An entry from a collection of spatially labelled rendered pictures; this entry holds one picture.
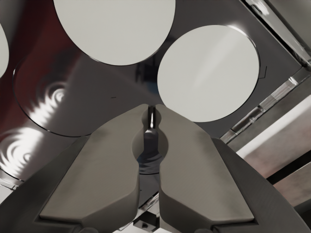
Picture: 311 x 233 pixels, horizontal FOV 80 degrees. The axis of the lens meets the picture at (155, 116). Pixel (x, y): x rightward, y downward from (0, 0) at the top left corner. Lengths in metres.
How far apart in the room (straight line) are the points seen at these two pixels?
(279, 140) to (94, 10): 0.27
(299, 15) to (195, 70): 0.12
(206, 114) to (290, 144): 0.14
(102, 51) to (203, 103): 0.12
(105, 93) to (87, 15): 0.07
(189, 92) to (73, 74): 0.12
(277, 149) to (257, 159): 0.03
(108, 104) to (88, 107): 0.02
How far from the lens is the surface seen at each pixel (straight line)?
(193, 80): 0.20
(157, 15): 0.18
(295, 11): 0.26
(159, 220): 0.37
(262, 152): 0.31
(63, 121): 0.24
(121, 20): 0.18
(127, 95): 0.20
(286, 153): 0.33
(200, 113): 0.21
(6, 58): 0.23
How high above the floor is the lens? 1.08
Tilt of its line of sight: 59 degrees down
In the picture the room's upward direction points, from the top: 180 degrees counter-clockwise
